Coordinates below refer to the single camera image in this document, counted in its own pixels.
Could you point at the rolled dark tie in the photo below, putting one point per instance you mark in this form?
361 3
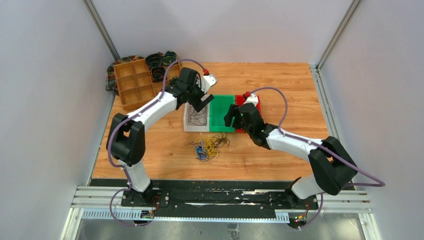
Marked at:
157 74
154 60

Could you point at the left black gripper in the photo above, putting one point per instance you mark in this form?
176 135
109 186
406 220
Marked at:
199 104

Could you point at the aluminium frame rail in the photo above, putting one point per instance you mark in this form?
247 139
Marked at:
347 215

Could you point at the rolled dark tie middle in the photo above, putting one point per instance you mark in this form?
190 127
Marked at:
157 74

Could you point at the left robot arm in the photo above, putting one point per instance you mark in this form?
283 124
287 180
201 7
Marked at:
126 143

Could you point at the rolled dark tie back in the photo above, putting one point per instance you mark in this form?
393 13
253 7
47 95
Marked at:
154 60

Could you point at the rolled green tie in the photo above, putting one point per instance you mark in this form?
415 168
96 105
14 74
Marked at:
168 58

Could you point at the red plastic bin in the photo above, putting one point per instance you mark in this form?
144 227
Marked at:
247 113

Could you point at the green plastic bin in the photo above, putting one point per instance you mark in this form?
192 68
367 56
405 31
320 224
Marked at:
219 107

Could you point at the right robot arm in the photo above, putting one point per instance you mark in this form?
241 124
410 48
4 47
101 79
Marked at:
332 167

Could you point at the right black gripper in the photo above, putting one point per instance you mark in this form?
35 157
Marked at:
233 112

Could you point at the white plastic bin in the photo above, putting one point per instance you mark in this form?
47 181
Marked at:
196 121

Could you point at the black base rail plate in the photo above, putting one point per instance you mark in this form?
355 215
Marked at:
214 199

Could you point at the plaid cloth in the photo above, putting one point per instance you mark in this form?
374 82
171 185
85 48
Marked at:
111 82

